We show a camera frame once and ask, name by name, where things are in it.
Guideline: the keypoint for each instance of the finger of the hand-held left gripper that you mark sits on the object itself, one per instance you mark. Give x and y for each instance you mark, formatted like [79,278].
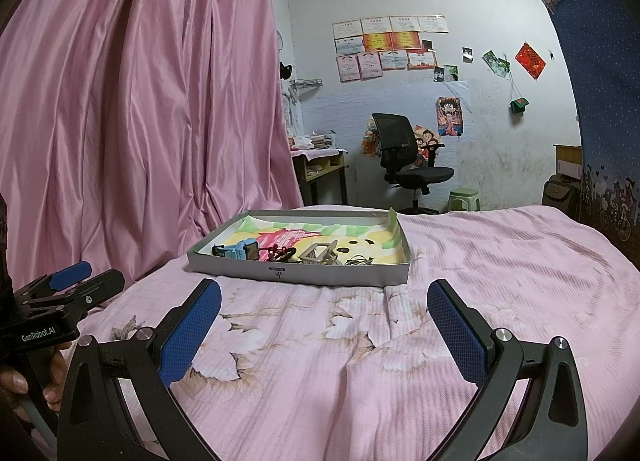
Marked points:
[100,288]
[70,275]

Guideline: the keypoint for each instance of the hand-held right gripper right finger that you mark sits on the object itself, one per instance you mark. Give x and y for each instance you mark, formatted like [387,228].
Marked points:
[457,336]

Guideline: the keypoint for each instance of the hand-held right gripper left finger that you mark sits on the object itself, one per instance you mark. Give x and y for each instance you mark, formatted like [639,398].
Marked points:
[192,336]

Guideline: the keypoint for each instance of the shallow grey cardboard box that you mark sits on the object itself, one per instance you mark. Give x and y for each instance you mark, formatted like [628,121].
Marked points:
[300,276]

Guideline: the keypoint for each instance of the person's left hand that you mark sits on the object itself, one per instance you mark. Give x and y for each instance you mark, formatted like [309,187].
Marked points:
[57,376]

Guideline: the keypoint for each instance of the pink floral blanket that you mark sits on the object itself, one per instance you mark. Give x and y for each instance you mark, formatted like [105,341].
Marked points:
[500,291]

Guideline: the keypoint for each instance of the blue smartwatch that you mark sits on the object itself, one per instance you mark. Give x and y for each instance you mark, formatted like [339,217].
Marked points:
[237,251]

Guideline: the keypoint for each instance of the green plastic stool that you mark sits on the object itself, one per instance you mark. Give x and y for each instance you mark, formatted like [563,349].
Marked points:
[464,200]

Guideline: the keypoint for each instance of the beige hair claw clip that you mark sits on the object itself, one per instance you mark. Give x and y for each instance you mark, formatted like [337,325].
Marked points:
[317,253]

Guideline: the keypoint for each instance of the dark bag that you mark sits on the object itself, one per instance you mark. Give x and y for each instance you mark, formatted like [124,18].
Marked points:
[560,196]

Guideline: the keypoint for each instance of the pink satin curtain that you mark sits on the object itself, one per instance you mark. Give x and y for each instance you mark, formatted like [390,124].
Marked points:
[150,116]

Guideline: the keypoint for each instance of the black office chair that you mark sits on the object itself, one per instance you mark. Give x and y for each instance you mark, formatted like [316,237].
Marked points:
[400,151]

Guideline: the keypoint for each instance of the wooden desk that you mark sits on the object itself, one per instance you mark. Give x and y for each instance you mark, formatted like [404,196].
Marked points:
[320,176]

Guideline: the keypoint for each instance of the wooden cabinet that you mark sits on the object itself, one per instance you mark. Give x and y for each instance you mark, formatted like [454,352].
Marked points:
[567,158]

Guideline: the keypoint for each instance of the stack of books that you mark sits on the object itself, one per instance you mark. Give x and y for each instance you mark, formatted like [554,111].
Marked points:
[312,141]

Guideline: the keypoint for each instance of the green hanging ornament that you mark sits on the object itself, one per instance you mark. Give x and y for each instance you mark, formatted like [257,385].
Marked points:
[518,106]

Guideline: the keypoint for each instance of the blue dotted cloth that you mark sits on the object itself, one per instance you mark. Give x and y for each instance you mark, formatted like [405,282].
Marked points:
[605,91]

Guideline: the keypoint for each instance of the cartoon children wall poster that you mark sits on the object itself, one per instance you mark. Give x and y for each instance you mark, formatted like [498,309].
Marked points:
[429,143]

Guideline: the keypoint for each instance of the colourful patterned wall hanging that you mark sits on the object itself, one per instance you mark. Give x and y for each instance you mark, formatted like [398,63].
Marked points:
[370,141]

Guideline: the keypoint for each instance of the anime wall poster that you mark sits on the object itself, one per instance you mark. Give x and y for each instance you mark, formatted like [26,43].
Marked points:
[450,116]

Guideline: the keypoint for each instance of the scattered wall photos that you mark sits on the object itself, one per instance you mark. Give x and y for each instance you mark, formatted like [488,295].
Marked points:
[495,61]

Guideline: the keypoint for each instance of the black wall-mounted device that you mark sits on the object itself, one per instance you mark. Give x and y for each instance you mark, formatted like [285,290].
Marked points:
[286,70]

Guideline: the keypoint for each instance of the red paper wall decoration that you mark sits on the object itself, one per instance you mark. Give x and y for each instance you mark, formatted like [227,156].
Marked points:
[530,61]

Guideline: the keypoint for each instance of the group of wall certificates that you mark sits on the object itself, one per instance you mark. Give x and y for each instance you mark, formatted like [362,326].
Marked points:
[390,48]

